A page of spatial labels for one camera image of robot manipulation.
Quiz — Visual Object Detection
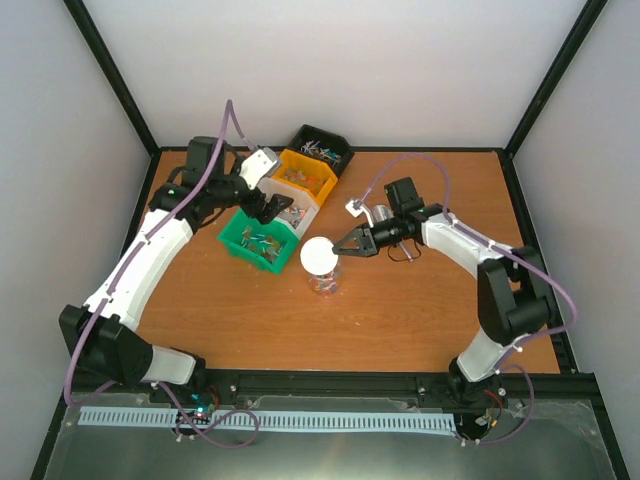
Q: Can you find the light blue slotted cable duct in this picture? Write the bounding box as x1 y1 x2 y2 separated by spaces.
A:
77 406 456 436

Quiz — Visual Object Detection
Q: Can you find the yellow candy bin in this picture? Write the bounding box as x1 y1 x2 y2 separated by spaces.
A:
274 149 338 207

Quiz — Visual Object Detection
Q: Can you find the black candy bin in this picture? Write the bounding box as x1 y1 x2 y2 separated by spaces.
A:
287 124 354 178

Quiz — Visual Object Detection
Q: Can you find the green candy bin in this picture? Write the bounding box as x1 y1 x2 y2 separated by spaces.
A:
218 210 299 275

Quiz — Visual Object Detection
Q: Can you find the silver metal scoop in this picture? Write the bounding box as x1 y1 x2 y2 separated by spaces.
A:
372 204 415 262

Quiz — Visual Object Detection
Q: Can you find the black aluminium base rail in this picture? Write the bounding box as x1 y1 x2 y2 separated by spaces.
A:
67 367 599 407

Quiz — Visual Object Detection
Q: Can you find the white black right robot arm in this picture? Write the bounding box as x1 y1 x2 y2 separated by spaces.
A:
333 177 557 405

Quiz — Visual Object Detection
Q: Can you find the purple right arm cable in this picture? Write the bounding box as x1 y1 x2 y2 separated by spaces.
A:
352 152 580 447

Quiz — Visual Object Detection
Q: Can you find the white candy bin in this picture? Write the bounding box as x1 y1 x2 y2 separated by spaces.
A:
258 178 319 239

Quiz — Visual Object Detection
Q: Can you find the black enclosure frame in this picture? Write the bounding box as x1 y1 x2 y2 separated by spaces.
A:
59 1 628 479

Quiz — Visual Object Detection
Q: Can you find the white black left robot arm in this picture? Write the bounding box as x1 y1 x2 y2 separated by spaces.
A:
59 136 293 403

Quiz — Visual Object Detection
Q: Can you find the clear plastic jar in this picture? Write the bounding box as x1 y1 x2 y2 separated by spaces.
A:
308 267 342 295

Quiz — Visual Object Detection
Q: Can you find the round metal jar lid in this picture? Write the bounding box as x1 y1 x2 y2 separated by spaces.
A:
300 236 339 276

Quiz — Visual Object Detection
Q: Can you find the grey metal front plate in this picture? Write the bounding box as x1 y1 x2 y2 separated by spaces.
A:
43 394 616 479

